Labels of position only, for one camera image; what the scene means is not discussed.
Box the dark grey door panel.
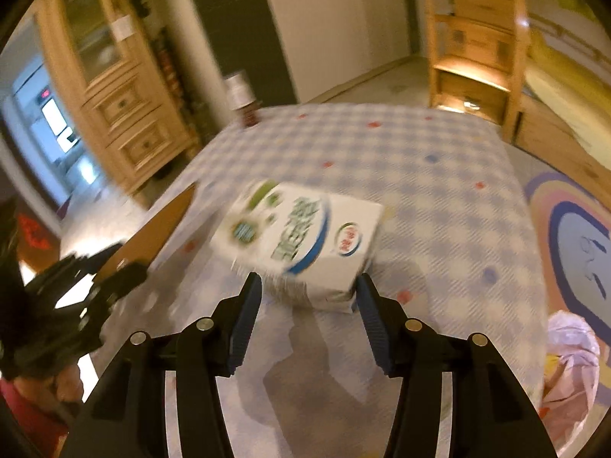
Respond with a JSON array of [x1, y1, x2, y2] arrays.
[[181, 0, 297, 106]]

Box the person's left forearm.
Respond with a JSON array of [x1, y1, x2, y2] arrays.
[[0, 369, 84, 458]]

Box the wooden cabinet with drawers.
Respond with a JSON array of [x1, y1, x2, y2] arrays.
[[36, 0, 201, 201]]

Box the white-capped brown bottle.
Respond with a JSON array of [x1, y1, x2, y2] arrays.
[[223, 71, 261, 127]]

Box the wooden bunk bed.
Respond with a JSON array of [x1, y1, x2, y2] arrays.
[[516, 10, 611, 187]]

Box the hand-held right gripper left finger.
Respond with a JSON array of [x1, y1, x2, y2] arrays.
[[60, 272, 263, 458]]

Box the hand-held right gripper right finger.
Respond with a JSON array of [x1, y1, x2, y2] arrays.
[[354, 273, 559, 458]]

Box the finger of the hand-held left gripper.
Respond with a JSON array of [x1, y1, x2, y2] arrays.
[[80, 260, 150, 340], [26, 243, 125, 297]]

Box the white paper note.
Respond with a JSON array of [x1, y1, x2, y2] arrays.
[[112, 15, 137, 41]]

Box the pastel striped rug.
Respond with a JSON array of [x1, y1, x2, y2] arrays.
[[522, 169, 611, 349]]

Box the red paper decoration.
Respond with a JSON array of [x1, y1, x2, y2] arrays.
[[16, 214, 51, 251]]

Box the blue checked tablecloth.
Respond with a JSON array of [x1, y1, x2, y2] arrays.
[[91, 102, 550, 458]]

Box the dark cluttered shelf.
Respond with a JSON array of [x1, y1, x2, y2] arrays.
[[148, 24, 225, 148]]

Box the brown cardboard box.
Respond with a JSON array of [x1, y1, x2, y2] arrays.
[[95, 184, 197, 273]]

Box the wooden stair drawers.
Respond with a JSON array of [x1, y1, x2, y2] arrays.
[[422, 0, 530, 141]]

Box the pink plastic bag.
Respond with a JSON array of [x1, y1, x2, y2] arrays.
[[539, 310, 600, 454]]

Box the white milk carton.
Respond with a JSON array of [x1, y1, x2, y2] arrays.
[[209, 180, 386, 314]]

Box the yellow blanket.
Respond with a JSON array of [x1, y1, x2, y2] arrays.
[[530, 29, 611, 87]]

